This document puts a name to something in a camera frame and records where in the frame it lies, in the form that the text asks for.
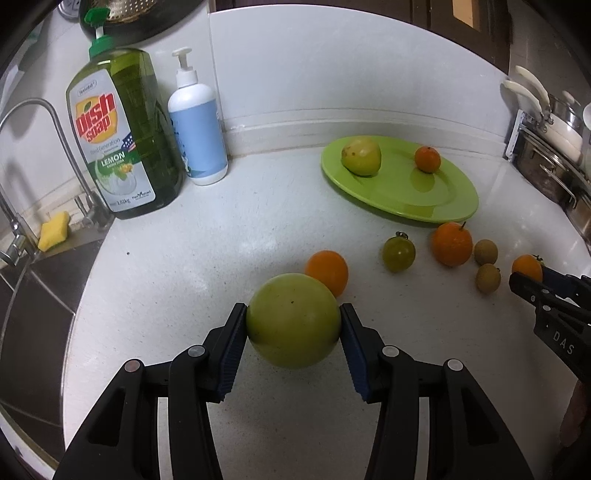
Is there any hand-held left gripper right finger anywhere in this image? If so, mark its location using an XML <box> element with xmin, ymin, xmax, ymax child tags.
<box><xmin>339</xmin><ymin>303</ymin><xmax>536</xmax><ymax>480</ymax></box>

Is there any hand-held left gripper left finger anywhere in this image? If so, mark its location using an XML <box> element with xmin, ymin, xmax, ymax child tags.
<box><xmin>52</xmin><ymin>302</ymin><xmax>249</xmax><ymax>480</ymax></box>

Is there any curved steel faucet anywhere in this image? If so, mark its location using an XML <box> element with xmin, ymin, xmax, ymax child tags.
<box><xmin>0</xmin><ymin>98</ymin><xmax>116</xmax><ymax>232</ymax></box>

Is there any white-handled pan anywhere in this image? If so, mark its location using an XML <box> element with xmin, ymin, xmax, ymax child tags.
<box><xmin>515</xmin><ymin>65</ymin><xmax>583</xmax><ymax>139</ymax></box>
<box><xmin>503</xmin><ymin>80</ymin><xmax>583</xmax><ymax>160</ymax></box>

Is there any chrome tap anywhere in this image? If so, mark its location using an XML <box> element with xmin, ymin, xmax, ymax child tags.
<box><xmin>0</xmin><ymin>182</ymin><xmax>35</xmax><ymax>271</ymax></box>

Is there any orange with stem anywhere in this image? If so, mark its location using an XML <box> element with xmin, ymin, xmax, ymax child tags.
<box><xmin>431</xmin><ymin>221</ymin><xmax>474</xmax><ymax>267</ymax></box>

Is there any green dish soap bottle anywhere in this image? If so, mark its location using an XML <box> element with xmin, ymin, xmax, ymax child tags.
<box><xmin>65</xmin><ymin>8</ymin><xmax>186</xmax><ymax>220</ymax></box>

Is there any steel pot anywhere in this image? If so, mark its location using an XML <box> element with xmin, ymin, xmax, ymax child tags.
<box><xmin>512</xmin><ymin>110</ymin><xmax>591</xmax><ymax>217</ymax></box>

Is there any metal colander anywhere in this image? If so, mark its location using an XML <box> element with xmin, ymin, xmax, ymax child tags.
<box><xmin>78</xmin><ymin>0</ymin><xmax>209</xmax><ymax>45</ymax></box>

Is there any small tangerine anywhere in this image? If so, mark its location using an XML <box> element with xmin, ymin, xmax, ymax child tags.
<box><xmin>414</xmin><ymin>146</ymin><xmax>441</xmax><ymax>174</ymax></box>

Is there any yellow-green pear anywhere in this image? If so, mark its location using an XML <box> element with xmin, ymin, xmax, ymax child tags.
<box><xmin>341</xmin><ymin>136</ymin><xmax>382</xmax><ymax>177</ymax></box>

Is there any green tomato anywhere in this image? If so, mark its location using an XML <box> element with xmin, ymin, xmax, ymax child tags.
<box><xmin>382</xmin><ymin>234</ymin><xmax>417</xmax><ymax>273</ymax></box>

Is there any small brown kiwi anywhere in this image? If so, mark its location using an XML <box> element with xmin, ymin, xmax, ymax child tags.
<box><xmin>476</xmin><ymin>263</ymin><xmax>502</xmax><ymax>294</ymax></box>
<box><xmin>474</xmin><ymin>239</ymin><xmax>499</xmax><ymax>265</ymax></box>

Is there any small orange tomato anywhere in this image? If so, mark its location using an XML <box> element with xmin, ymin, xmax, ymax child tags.
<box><xmin>512</xmin><ymin>254</ymin><xmax>544</xmax><ymax>284</ymax></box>

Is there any steel sink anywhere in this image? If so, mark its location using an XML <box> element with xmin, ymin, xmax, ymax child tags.
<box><xmin>0</xmin><ymin>231</ymin><xmax>108</xmax><ymax>464</ymax></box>

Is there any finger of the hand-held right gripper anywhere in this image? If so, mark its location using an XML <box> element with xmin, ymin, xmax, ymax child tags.
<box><xmin>542</xmin><ymin>266</ymin><xmax>591</xmax><ymax>303</ymax></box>
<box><xmin>509</xmin><ymin>271</ymin><xmax>591</xmax><ymax>320</ymax></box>

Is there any person's right hand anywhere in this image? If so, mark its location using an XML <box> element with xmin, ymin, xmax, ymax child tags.
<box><xmin>560</xmin><ymin>381</ymin><xmax>591</xmax><ymax>464</ymax></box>

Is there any large green apple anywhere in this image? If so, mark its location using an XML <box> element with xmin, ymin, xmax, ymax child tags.
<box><xmin>246</xmin><ymin>272</ymin><xmax>343</xmax><ymax>368</ymax></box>

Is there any round orange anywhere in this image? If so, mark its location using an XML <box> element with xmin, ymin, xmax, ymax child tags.
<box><xmin>305</xmin><ymin>250</ymin><xmax>349</xmax><ymax>298</ymax></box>

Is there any white pump bottle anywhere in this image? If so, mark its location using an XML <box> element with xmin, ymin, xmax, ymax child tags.
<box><xmin>167</xmin><ymin>47</ymin><xmax>229</xmax><ymax>186</ymax></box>

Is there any green plate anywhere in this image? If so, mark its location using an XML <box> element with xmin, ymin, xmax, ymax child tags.
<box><xmin>321</xmin><ymin>136</ymin><xmax>479</xmax><ymax>224</ymax></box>

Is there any yellow sponge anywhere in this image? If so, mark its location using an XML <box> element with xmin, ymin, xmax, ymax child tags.
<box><xmin>38</xmin><ymin>211</ymin><xmax>71</xmax><ymax>252</ymax></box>

